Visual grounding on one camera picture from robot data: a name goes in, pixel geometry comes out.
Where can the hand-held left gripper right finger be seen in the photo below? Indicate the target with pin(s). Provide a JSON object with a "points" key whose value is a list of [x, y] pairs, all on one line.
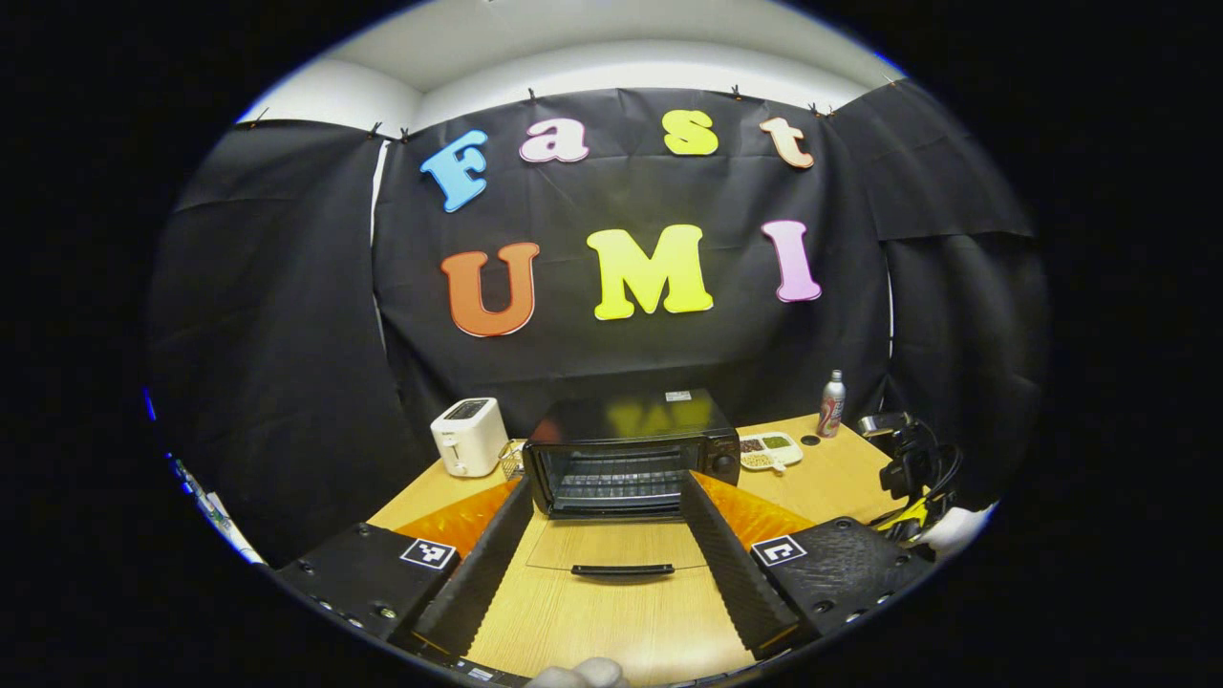
{"points": [[736, 573]]}

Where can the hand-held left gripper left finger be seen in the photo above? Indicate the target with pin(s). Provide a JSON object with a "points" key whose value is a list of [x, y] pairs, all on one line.
{"points": [[478, 573]]}

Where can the black electric oven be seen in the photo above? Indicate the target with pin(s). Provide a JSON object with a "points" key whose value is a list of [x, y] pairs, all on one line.
{"points": [[621, 420]]}

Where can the silver drink bottle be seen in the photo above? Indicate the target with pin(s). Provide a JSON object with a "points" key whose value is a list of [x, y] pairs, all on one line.
{"points": [[832, 406]]}

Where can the white divided snack plate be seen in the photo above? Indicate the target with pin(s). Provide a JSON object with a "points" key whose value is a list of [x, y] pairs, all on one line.
{"points": [[769, 451]]}

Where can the white toaster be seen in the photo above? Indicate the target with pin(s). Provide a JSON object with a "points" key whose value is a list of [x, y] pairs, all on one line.
{"points": [[466, 440]]}

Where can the black backdrop cloth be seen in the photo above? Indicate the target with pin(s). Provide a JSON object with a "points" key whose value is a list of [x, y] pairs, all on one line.
{"points": [[621, 354]]}

